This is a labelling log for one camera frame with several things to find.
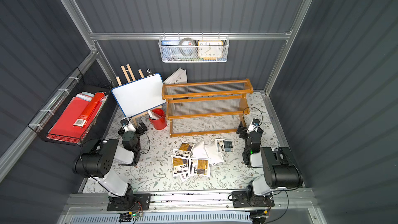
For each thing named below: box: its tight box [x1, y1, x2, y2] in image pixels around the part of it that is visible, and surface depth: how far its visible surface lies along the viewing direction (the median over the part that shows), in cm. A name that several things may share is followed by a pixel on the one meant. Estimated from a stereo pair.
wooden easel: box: [115, 63, 149, 127], surface depth 90 cm
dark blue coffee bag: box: [214, 138, 235, 153], surface depth 92 cm
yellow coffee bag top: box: [174, 141, 195, 159], surface depth 88 cm
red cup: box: [148, 108, 168, 131], surface depth 100 cm
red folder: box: [46, 93, 108, 144], surface depth 71 cm
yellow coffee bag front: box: [188, 158, 211, 177], surface depth 83 cm
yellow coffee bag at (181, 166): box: [171, 154, 191, 177], surface depth 84 cm
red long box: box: [73, 92, 106, 128], surface depth 74 cm
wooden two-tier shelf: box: [161, 78, 254, 138], surface depth 104 cm
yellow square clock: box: [197, 40, 223, 59], surface depth 91 cm
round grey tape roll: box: [178, 37, 196, 57], surface depth 91 cm
